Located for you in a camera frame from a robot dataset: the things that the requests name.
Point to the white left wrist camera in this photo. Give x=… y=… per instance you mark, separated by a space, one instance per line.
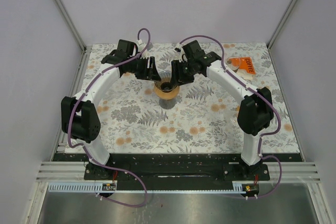
x=143 y=48

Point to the floral patterned tablecloth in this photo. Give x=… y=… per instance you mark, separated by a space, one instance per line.
x=132 y=120

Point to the white slotted cable duct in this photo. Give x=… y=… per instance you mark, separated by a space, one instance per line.
x=63 y=187

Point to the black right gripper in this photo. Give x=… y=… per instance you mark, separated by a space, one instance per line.
x=176 y=66

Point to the aluminium frame rail left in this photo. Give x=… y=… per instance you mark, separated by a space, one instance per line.
x=65 y=15

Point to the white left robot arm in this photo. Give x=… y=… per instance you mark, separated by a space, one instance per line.
x=79 y=115

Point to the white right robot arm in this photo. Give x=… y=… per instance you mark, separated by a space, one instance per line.
x=255 y=105

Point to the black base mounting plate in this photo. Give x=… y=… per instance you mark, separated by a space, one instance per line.
x=171 y=172

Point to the glass coffee carafe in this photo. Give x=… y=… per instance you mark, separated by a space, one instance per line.
x=167 y=104

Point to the clear glass dripper cone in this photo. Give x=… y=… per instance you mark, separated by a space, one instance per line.
x=165 y=83

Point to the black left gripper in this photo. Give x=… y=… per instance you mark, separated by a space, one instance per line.
x=150 y=73

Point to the orange coffee filter pack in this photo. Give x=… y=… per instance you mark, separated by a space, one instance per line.
x=246 y=70

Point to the aluminium frame rail right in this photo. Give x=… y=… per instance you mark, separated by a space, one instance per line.
x=286 y=15

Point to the small glass cup brown base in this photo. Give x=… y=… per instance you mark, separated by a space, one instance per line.
x=233 y=63

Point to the aluminium frame rail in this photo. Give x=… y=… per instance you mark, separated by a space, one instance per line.
x=65 y=15
x=286 y=15

